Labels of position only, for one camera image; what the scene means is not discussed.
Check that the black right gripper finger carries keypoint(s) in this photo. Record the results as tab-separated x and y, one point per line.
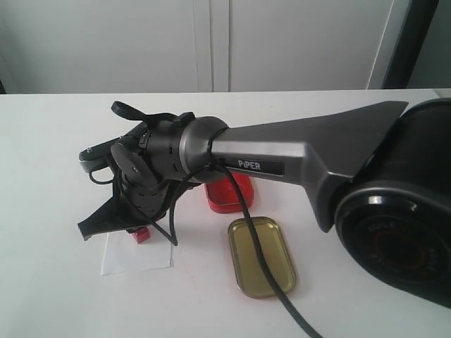
106	218

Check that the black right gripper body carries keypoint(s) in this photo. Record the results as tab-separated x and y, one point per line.
149	166

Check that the red plastic stamp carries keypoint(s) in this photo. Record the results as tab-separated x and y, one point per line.
140	235

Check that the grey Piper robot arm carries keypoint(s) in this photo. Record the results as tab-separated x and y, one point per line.
379	175

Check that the red ink pad tin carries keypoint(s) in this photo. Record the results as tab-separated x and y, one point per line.
222	197

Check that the white paper sheet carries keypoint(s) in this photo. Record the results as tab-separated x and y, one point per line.
122	254

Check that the white cabinet with doors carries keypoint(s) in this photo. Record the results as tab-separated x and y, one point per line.
50	47

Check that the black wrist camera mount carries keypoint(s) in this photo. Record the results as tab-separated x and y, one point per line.
96	157

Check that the dark vertical post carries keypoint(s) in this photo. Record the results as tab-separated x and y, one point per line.
416	24

